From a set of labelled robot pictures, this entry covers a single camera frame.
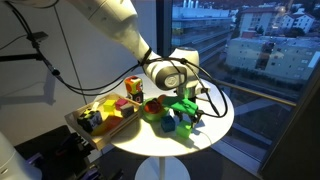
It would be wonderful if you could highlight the black yellow checkered soft cube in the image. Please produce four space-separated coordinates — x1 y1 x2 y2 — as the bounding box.
76 108 104 134

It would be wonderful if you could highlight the black white soft cube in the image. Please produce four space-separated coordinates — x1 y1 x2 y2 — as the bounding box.
127 90 145 104

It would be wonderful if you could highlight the magenta block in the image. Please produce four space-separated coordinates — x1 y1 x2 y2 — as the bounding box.
114 98 129 111

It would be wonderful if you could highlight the blue block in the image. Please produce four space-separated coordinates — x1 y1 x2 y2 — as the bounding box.
160 115 176 133

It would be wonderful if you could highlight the orange numbered soft cube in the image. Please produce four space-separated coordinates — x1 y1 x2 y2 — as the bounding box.
124 75 144 95

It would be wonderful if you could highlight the white table pedestal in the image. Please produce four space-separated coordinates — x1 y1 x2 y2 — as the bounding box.
134 155 192 180

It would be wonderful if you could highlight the orange block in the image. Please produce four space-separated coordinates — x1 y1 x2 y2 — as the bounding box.
105 115 124 131

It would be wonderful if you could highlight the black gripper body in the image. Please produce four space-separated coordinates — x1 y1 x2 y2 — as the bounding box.
173 109 203 122

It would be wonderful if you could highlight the dark window frame post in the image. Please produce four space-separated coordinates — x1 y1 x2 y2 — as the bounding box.
156 0 174 58

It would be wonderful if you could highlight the red apple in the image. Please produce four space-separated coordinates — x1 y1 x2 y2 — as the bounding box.
144 99 164 114

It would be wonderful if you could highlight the yellow-green block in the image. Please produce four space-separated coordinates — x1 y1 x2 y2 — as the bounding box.
102 99 117 113

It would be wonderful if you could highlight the wooden tray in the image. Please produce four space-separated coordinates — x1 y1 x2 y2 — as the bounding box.
64 92 143 152

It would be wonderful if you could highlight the gray block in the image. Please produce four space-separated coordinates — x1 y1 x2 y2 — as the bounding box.
119 103 135 119

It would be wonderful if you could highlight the gray apartment building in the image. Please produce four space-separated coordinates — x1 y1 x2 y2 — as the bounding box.
226 36 320 83

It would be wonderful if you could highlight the orange fruit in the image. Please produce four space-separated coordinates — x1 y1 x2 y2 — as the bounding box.
156 94 168 104

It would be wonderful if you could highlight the green block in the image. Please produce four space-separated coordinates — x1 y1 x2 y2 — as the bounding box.
175 120 194 139

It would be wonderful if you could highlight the green bowl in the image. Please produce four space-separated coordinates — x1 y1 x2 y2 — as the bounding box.
141 97 171 122

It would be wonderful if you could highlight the black camera stand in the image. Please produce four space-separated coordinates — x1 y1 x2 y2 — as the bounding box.
0 31 61 78

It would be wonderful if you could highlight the wooden balcony handrail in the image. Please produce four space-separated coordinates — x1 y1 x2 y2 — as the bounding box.
213 78 298 108

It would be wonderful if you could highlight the black robot cart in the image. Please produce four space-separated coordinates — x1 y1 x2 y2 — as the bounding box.
13 124 124 180

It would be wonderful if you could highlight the black cable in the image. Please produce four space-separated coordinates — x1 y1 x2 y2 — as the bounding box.
4 0 229 119

